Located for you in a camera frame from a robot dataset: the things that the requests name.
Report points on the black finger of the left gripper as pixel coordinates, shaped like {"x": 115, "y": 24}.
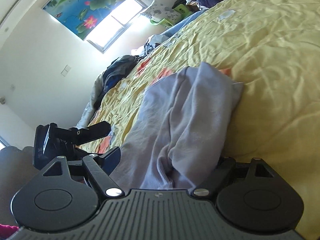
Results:
{"x": 92, "y": 133}

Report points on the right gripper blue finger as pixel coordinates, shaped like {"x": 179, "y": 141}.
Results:
{"x": 108, "y": 161}

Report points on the lavender long sleeve top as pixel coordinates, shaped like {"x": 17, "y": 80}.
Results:
{"x": 179, "y": 132}

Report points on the dark red sleeve forearm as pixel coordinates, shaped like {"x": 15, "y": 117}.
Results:
{"x": 6, "y": 231}

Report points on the folded dark clothes stack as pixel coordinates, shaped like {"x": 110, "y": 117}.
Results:
{"x": 120, "y": 68}

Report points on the light patterned blanket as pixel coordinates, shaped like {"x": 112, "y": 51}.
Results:
{"x": 89, "y": 110}

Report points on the bright window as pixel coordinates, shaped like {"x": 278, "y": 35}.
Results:
{"x": 115, "y": 24}

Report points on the lotus print roller blind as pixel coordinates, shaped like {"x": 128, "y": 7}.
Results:
{"x": 81, "y": 16}

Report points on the floral white pillow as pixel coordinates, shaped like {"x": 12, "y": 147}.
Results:
{"x": 158, "y": 11}

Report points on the blue bed sheet edge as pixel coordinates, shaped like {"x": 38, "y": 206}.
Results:
{"x": 173, "y": 30}

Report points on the green plastic chair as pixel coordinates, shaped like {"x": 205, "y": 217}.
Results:
{"x": 182, "y": 9}

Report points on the yellow floral quilt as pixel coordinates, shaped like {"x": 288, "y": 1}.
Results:
{"x": 272, "y": 47}

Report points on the white wall switch plate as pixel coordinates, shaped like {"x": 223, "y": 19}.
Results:
{"x": 65, "y": 71}

